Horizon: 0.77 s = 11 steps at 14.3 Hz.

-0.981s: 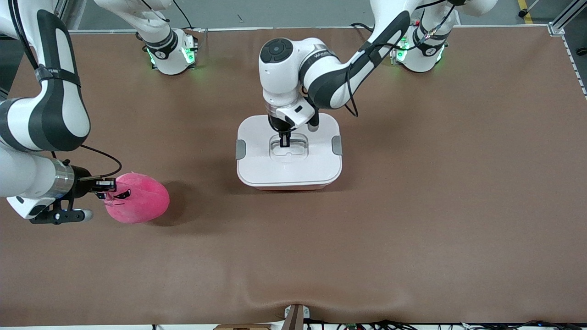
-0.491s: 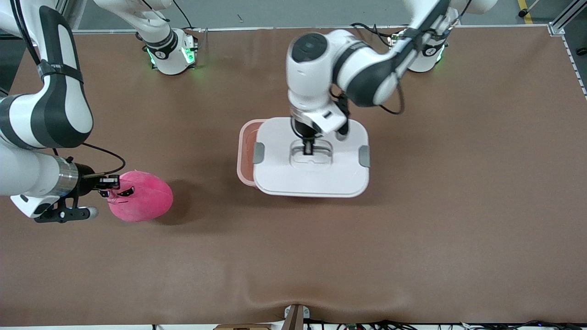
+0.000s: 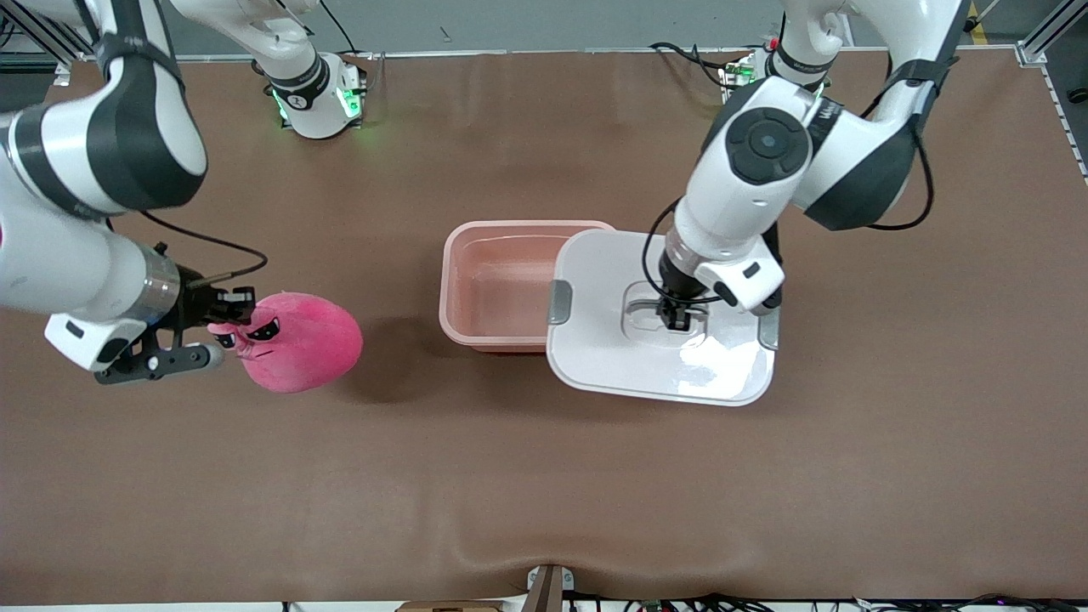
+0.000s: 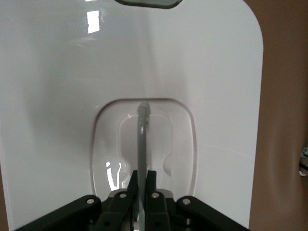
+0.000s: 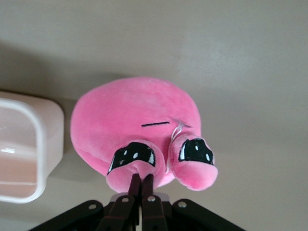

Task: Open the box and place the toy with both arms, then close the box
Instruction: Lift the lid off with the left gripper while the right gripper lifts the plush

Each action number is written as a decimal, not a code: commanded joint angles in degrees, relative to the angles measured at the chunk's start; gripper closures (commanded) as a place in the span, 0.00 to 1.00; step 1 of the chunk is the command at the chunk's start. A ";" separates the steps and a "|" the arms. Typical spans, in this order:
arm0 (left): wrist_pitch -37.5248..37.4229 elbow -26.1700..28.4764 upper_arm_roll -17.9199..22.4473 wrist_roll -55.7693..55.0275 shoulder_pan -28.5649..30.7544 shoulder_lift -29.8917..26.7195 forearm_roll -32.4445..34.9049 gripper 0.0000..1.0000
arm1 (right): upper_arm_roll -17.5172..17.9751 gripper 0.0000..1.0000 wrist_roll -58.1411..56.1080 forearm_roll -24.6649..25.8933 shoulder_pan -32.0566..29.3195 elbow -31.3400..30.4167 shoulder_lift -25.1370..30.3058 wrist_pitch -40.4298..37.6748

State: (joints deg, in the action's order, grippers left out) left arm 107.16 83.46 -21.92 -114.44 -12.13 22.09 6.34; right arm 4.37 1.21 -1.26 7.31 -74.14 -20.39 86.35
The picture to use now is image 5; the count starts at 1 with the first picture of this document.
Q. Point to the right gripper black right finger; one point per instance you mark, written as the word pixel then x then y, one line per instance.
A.
pixel 154 214

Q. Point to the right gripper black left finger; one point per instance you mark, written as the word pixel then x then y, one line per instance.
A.
pixel 120 214

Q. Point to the pink plush toy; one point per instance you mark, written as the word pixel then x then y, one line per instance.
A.
pixel 134 108

